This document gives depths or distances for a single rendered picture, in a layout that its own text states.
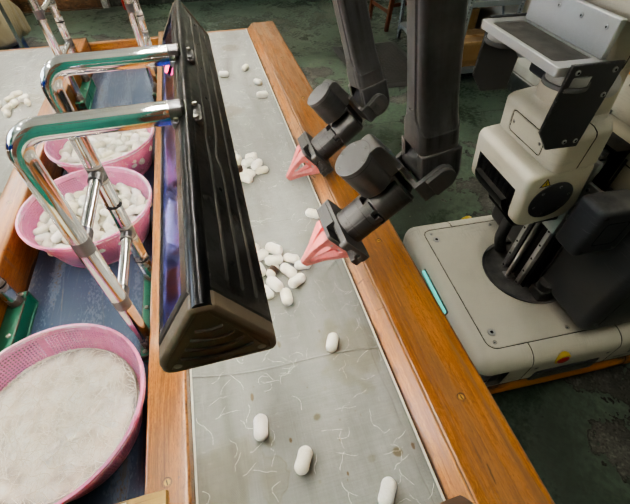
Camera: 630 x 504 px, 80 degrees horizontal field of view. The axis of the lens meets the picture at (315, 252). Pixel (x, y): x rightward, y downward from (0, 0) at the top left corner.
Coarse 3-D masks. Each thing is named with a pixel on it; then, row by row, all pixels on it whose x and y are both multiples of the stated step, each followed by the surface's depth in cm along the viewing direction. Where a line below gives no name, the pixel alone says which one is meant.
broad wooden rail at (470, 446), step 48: (288, 48) 138; (288, 96) 113; (336, 192) 82; (384, 240) 73; (384, 288) 65; (384, 336) 61; (432, 336) 59; (432, 384) 54; (480, 384) 54; (432, 432) 50; (480, 432) 49; (480, 480) 46; (528, 480) 46
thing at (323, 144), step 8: (328, 128) 82; (320, 136) 81; (328, 136) 80; (312, 144) 82; (320, 144) 81; (328, 144) 81; (336, 144) 81; (344, 144) 82; (312, 152) 80; (320, 152) 82; (328, 152) 82; (320, 160) 80; (328, 160) 86; (328, 168) 82
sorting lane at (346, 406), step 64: (256, 64) 135; (256, 128) 105; (256, 192) 86; (320, 320) 64; (192, 384) 56; (256, 384) 56; (320, 384) 56; (384, 384) 56; (256, 448) 50; (320, 448) 50; (384, 448) 50
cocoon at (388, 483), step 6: (384, 480) 46; (390, 480) 46; (384, 486) 46; (390, 486) 46; (396, 486) 46; (384, 492) 45; (390, 492) 45; (378, 498) 45; (384, 498) 45; (390, 498) 45
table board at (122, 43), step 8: (208, 32) 157; (112, 40) 151; (120, 40) 151; (128, 40) 151; (152, 40) 153; (24, 48) 145; (32, 48) 145; (96, 48) 150; (104, 48) 151; (112, 48) 151
